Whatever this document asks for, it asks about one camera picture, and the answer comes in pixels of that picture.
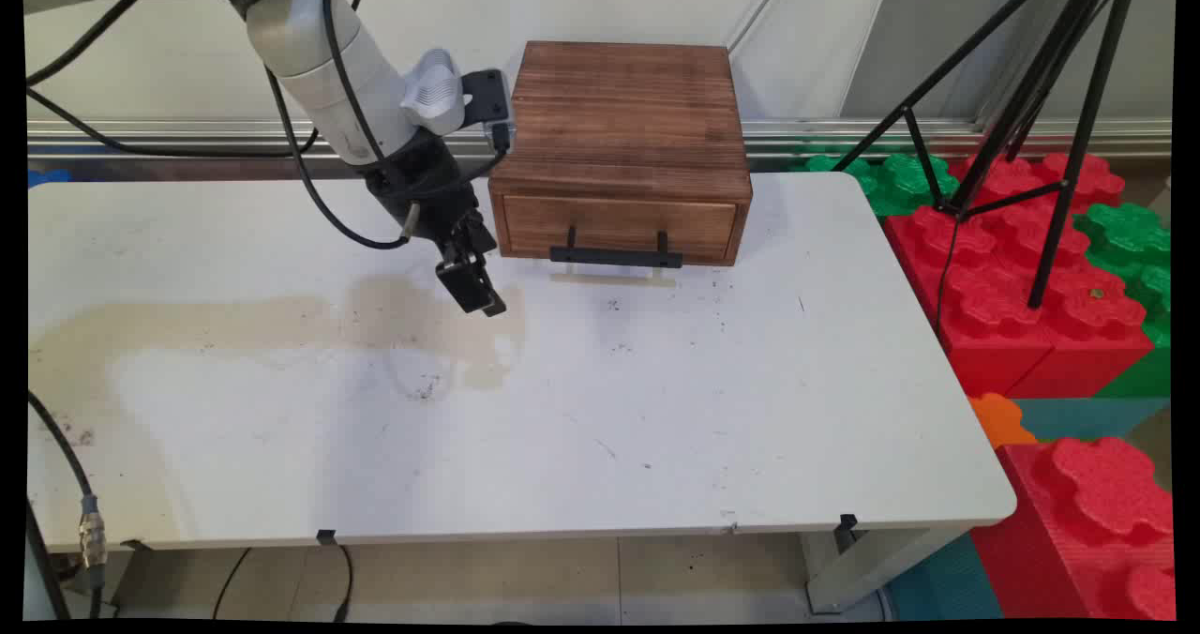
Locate black floor cable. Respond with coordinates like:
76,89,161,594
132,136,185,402
213,545,354,621

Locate white ribbed camera mount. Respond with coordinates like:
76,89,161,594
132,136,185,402
401,49,467,136

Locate black camera cable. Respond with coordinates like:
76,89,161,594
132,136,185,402
323,0,515,199

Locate aluminium wall rail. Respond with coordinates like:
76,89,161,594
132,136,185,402
26,120,1173,159

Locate thin black tripod cable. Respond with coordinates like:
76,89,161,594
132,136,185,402
936,217,959,335

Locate dark wooden drawer cabinet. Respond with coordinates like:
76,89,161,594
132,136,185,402
487,40,754,267

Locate green foam block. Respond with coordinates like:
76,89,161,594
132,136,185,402
792,153,959,218
1073,203,1173,399

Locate orange foam block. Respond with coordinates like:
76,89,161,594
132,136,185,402
968,393,1040,450

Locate teal foam block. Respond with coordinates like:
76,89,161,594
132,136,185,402
1012,398,1171,443
886,533,1004,621

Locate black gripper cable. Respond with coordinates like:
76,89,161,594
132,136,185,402
26,0,418,250

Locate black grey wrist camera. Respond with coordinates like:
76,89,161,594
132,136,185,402
459,69,515,152

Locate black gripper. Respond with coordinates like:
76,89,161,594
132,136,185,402
361,132,508,317

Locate thick cable with metal connector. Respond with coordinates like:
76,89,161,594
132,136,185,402
26,390,109,621

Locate white table leg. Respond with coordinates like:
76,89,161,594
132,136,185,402
802,521,971,614

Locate black camera tripod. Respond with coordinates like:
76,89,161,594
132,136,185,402
832,0,1140,309

